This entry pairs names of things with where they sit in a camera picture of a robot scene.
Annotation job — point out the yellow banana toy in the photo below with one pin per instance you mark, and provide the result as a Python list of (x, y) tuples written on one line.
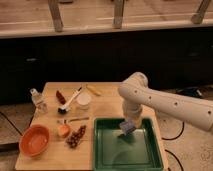
[(93, 90)]

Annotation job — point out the wooden board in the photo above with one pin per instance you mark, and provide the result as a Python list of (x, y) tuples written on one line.
[(58, 156)]

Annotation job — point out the white plastic cup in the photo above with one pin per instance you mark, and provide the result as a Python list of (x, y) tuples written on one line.
[(83, 101)]

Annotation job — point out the orange bowl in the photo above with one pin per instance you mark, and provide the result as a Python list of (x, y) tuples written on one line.
[(34, 141)]

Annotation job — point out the dark red sausage toy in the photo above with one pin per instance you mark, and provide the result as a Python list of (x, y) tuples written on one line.
[(60, 97)]

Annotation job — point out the blue sponge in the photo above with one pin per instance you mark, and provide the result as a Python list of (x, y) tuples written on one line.
[(127, 127)]

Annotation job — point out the clear spray bottle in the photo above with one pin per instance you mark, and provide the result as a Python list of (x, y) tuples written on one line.
[(38, 100)]

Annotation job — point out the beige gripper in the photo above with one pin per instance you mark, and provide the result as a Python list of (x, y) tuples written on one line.
[(135, 118)]

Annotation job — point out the purple grape bunch toy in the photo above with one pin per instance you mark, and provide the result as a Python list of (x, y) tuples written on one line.
[(74, 139)]

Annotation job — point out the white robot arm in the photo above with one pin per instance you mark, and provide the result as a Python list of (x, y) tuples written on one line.
[(135, 93)]

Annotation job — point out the green plastic tray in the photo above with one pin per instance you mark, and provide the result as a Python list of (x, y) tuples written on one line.
[(114, 151)]

